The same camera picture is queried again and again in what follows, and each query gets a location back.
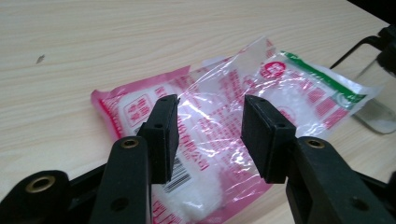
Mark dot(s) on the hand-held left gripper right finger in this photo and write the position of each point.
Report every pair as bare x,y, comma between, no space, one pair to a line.
311,186

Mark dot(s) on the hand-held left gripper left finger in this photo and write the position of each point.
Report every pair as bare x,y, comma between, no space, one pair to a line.
124,186

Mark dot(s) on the pink printed plastic bag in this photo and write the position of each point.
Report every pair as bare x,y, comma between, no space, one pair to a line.
214,102

